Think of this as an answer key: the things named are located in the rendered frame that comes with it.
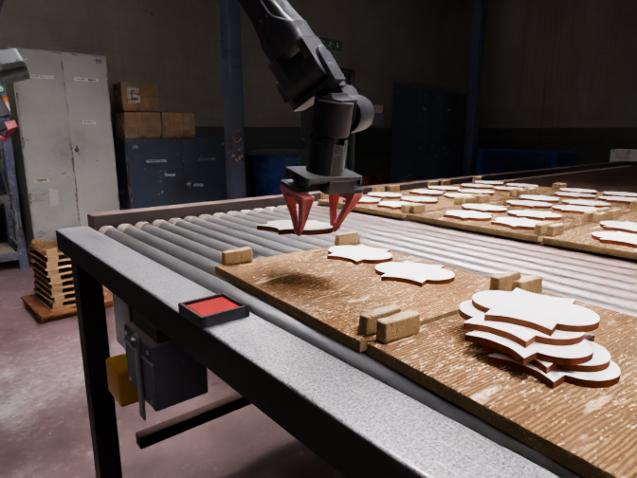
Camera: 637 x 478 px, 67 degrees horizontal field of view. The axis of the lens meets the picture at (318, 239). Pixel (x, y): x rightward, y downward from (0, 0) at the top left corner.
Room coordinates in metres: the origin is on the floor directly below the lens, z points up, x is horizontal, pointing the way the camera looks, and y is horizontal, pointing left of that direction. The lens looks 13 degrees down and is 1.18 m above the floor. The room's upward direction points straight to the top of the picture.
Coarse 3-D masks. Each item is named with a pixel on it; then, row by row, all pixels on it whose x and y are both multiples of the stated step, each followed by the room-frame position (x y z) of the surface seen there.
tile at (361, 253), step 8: (336, 248) 0.95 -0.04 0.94; (344, 248) 0.95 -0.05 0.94; (352, 248) 0.95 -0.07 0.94; (360, 248) 0.95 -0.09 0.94; (368, 248) 0.95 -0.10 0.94; (376, 248) 0.95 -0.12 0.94; (328, 256) 0.90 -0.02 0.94; (336, 256) 0.90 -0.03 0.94; (344, 256) 0.89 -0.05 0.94; (352, 256) 0.89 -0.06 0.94; (360, 256) 0.89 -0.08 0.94; (368, 256) 0.89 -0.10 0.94; (376, 256) 0.89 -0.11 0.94; (384, 256) 0.89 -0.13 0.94
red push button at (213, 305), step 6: (210, 300) 0.69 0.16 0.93; (216, 300) 0.69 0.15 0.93; (222, 300) 0.69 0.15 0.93; (192, 306) 0.66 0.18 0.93; (198, 306) 0.66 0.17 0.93; (204, 306) 0.66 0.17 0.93; (210, 306) 0.66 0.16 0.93; (216, 306) 0.66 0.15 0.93; (222, 306) 0.66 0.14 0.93; (228, 306) 0.66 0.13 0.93; (234, 306) 0.66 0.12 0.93; (198, 312) 0.64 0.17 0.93; (204, 312) 0.64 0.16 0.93; (210, 312) 0.64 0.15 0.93
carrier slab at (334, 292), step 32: (288, 256) 0.92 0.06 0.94; (320, 256) 0.92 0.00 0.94; (256, 288) 0.73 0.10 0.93; (288, 288) 0.72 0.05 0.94; (320, 288) 0.72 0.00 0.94; (352, 288) 0.72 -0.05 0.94; (384, 288) 0.72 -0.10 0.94; (416, 288) 0.72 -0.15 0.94; (448, 288) 0.72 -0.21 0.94; (480, 288) 0.72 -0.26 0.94; (320, 320) 0.59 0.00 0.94; (352, 320) 0.59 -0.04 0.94
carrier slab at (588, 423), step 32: (448, 320) 0.59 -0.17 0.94; (608, 320) 0.59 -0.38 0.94; (384, 352) 0.50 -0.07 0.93; (416, 352) 0.50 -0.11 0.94; (448, 352) 0.50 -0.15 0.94; (480, 352) 0.50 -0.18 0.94; (448, 384) 0.43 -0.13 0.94; (480, 384) 0.43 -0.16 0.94; (512, 384) 0.43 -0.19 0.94; (544, 384) 0.43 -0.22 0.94; (480, 416) 0.39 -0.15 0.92; (512, 416) 0.37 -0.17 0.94; (544, 416) 0.37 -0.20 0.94; (576, 416) 0.37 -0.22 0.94; (608, 416) 0.37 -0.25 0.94; (544, 448) 0.34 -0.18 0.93; (576, 448) 0.33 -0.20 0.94; (608, 448) 0.33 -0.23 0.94
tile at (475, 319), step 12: (468, 300) 0.57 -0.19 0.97; (468, 312) 0.53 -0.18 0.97; (480, 312) 0.53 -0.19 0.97; (468, 324) 0.50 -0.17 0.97; (480, 324) 0.50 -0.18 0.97; (492, 324) 0.50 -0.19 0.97; (504, 324) 0.50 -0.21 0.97; (504, 336) 0.48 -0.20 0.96; (516, 336) 0.47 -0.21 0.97; (528, 336) 0.46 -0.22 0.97; (540, 336) 0.47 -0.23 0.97; (552, 336) 0.46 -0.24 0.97; (564, 336) 0.46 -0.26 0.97; (576, 336) 0.46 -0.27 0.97
